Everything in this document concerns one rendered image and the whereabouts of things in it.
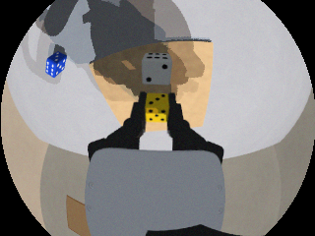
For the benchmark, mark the light orange mat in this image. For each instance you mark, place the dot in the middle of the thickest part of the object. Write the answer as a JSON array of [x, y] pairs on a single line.
[[119, 77]]

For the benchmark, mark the grey die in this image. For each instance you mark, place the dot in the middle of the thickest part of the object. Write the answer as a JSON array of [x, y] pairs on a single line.
[[156, 69]]

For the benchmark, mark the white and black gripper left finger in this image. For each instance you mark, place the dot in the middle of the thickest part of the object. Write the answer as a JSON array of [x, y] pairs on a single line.
[[127, 136]]

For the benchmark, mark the yellow die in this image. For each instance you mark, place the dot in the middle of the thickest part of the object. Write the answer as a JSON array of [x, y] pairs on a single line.
[[157, 107]]

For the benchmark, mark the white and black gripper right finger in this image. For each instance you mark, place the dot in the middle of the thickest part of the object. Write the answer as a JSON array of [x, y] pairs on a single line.
[[183, 137]]

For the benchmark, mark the blue die with white pips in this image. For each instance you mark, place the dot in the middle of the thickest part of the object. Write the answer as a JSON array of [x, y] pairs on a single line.
[[55, 64]]

